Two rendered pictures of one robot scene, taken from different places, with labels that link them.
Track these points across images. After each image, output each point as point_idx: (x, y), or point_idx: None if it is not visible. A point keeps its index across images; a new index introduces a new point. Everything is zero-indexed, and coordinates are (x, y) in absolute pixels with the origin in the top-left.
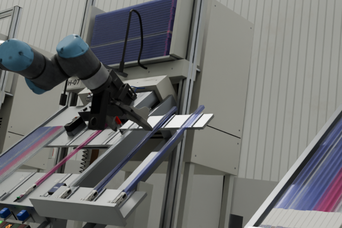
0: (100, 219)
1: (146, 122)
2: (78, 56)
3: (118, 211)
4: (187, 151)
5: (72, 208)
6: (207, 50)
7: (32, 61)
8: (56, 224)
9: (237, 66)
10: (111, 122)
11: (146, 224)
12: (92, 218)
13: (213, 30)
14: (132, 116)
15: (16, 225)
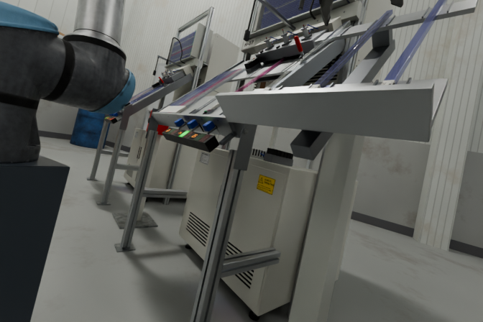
0: (353, 123)
1: None
2: None
3: (431, 104)
4: None
5: (287, 106)
6: (369, 3)
7: None
8: (244, 136)
9: None
10: (330, 3)
11: (362, 144)
12: (329, 123)
13: None
14: None
15: (202, 135)
